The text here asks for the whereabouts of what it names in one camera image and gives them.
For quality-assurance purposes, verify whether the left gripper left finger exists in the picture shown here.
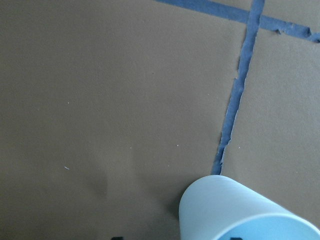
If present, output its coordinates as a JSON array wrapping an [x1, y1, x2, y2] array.
[[111, 236, 124, 240]]

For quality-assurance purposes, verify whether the light blue cup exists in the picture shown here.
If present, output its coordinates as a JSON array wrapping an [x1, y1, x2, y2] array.
[[178, 175, 320, 240]]

